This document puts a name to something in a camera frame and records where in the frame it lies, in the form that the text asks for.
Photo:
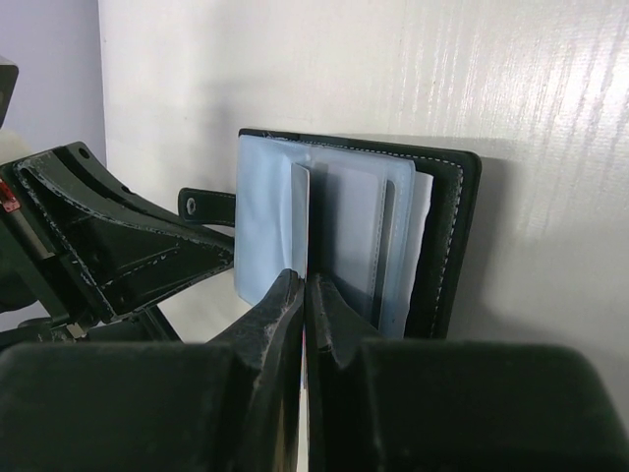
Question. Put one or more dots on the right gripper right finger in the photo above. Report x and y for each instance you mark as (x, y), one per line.
(339, 409)

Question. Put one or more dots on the black card holder wallet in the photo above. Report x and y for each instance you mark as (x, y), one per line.
(389, 222)

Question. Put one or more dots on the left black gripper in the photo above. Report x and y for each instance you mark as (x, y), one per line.
(34, 275)

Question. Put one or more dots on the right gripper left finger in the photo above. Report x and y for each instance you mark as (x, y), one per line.
(259, 411)

